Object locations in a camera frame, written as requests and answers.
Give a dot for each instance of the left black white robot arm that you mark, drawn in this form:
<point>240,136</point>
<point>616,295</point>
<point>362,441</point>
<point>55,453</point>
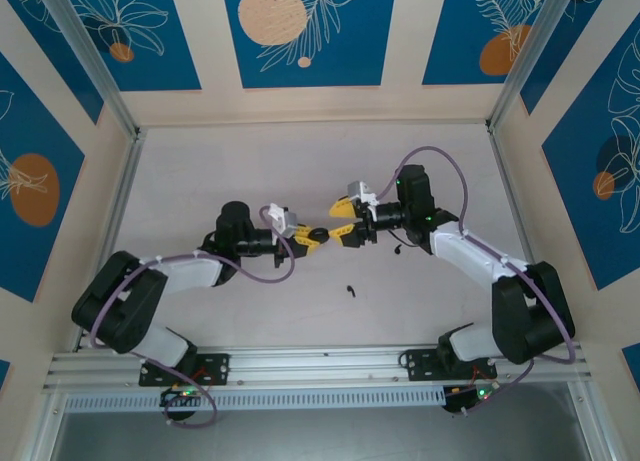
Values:
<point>125,301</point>

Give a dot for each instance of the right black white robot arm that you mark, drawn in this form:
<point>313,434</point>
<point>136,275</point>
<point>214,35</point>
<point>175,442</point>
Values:
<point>530,311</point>

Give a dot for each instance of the black controller board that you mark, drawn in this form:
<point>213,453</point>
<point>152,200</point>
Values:
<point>182,394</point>
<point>480,394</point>

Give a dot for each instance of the grey metal panel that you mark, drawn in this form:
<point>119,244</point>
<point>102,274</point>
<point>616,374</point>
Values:
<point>320,436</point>

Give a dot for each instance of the aluminium table edge rail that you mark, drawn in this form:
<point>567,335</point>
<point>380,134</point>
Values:
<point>122,191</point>
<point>510,191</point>

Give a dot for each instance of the aluminium mounting rail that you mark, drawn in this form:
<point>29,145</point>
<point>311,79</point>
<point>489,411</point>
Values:
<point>325,366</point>

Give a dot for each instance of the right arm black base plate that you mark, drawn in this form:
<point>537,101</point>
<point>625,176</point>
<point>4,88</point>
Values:
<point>420,363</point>

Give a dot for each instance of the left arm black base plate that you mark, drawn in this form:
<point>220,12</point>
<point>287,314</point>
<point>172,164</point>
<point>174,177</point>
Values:
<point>215,368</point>

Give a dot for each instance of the aluminium frame post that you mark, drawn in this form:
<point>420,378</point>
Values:
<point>85,46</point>
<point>530,46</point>

